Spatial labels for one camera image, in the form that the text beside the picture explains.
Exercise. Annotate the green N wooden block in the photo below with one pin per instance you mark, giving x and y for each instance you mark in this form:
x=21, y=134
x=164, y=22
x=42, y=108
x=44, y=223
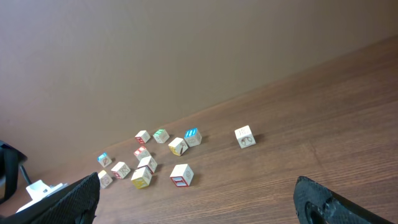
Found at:
x=161, y=136

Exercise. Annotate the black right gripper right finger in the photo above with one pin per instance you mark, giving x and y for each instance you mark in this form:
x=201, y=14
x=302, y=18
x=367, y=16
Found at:
x=316, y=204

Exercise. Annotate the blue letter wooden block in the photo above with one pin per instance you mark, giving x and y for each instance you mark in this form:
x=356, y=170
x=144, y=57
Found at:
x=104, y=159

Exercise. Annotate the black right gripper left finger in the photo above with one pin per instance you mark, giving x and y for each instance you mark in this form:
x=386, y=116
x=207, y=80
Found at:
x=76, y=203

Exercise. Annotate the blue H wooden block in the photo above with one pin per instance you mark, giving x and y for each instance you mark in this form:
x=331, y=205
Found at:
x=193, y=137

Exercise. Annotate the red X wooden block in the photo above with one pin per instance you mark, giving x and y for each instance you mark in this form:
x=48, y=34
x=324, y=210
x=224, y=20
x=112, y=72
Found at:
x=142, y=137

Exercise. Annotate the yellow edged K block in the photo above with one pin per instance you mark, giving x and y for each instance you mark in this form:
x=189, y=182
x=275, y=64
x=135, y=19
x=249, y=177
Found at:
x=141, y=178

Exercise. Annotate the red edged white block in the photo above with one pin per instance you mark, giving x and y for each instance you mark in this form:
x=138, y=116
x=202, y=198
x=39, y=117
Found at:
x=182, y=175

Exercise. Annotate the plain white wooden block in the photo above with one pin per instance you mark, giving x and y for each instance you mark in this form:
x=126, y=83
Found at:
x=148, y=162

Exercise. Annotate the yellow top wooden block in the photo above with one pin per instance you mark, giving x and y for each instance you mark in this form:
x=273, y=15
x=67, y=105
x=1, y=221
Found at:
x=104, y=178

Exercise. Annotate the yellow edged picture block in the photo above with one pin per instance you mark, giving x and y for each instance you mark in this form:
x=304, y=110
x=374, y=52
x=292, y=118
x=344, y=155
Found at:
x=178, y=146

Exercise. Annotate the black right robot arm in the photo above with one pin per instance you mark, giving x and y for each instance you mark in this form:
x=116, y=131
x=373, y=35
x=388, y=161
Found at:
x=11, y=166

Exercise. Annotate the red edged picture block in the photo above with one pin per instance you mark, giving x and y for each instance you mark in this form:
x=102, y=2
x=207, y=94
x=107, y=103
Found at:
x=120, y=170

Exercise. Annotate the red I wooden block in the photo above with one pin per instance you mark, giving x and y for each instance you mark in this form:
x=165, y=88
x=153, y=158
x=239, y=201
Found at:
x=141, y=153

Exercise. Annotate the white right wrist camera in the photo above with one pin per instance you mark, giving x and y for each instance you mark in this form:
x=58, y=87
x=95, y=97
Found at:
x=39, y=190

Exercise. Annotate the blue edged K block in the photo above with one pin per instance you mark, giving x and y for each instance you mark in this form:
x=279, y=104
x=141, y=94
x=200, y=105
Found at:
x=245, y=137

